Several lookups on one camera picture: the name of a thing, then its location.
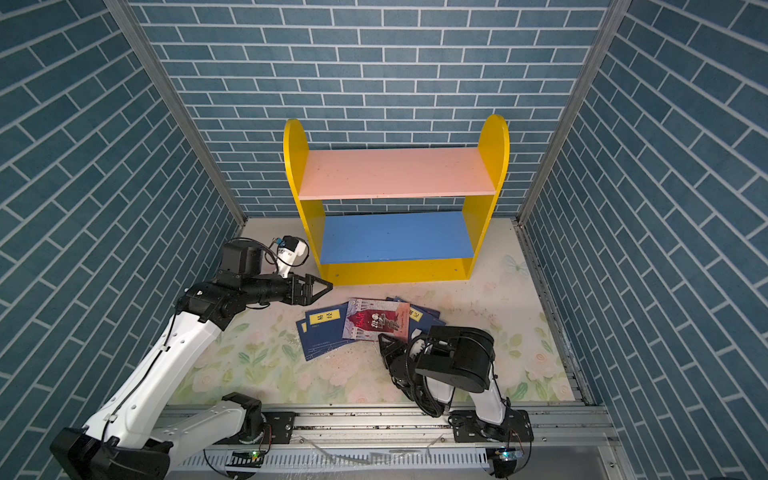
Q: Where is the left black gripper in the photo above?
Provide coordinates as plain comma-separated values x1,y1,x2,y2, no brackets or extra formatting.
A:
241,269,333,307

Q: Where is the pink red cover book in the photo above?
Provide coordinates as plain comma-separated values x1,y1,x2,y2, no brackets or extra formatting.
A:
342,298,411,341

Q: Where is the navy book paw print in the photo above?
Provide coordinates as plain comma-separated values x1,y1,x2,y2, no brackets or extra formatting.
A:
300,303,353,361

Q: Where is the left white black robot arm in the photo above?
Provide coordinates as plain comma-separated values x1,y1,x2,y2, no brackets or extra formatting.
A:
50,274,333,479

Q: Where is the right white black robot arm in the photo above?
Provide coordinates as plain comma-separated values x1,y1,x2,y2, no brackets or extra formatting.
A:
378,325,511,427

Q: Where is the navy book bottom left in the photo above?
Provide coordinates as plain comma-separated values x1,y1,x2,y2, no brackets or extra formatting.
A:
296,320,310,361

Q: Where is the navy book top right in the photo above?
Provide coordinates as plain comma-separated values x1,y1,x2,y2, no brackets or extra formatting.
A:
408,310,446,339

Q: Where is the navy book under right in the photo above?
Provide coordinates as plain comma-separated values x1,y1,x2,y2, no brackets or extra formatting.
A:
386,297,441,319

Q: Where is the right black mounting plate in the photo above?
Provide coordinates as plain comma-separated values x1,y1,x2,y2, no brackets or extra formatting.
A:
448,408,534,443

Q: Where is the black mounting plate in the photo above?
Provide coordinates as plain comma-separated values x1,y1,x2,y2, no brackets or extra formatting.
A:
448,408,534,443
236,411,296,445

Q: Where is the yellow pink blue bookshelf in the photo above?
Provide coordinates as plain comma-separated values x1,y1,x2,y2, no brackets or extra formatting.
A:
283,115,510,285

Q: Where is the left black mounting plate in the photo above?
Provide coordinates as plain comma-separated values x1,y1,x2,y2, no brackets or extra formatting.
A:
236,411,296,445

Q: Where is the right green circuit board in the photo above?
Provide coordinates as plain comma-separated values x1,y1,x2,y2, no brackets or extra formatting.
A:
485,448,519,479

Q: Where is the green circuit board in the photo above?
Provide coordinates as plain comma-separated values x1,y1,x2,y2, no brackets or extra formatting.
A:
485,448,519,479
226,450,266,470

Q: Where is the left green circuit board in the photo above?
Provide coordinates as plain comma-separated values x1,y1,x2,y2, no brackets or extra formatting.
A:
226,450,266,470

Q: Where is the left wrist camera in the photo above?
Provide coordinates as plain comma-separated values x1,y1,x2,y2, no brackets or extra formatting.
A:
275,235,309,278

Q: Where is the white slotted cable duct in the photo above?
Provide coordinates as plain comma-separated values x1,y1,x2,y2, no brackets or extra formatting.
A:
172,447,489,473

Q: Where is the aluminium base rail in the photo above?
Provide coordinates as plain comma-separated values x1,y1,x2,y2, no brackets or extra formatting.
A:
156,403,634,479

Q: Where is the left aluminium corner post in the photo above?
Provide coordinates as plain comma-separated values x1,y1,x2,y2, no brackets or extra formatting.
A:
104,0,247,229

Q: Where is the aluminium corner post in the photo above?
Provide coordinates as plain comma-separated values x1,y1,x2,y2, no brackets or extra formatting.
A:
517,0,631,226
104,0,247,229

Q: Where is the right aluminium corner post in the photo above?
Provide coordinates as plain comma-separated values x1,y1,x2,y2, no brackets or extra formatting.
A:
517,0,631,226

